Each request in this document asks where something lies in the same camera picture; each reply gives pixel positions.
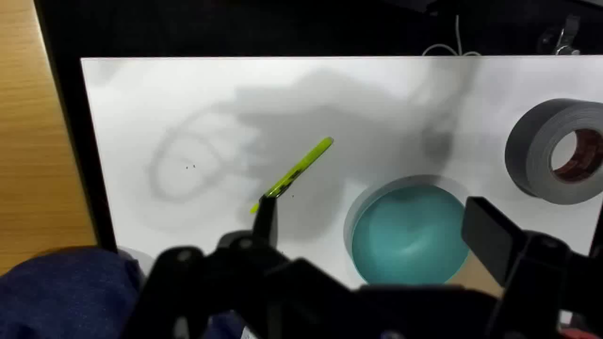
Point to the dark blue cloth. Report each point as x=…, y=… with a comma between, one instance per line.
x=66, y=296

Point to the green pen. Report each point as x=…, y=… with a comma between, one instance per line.
x=301, y=165

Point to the grey duct tape roll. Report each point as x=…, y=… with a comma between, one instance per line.
x=541, y=150

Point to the light blue bowl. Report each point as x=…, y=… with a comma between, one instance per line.
x=407, y=233

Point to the white paper sheet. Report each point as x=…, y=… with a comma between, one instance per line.
x=198, y=141

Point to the metal clamp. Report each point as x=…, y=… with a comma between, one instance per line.
x=563, y=37

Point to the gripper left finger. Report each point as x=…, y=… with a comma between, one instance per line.
x=245, y=278

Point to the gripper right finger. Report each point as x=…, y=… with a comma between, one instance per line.
x=523, y=254

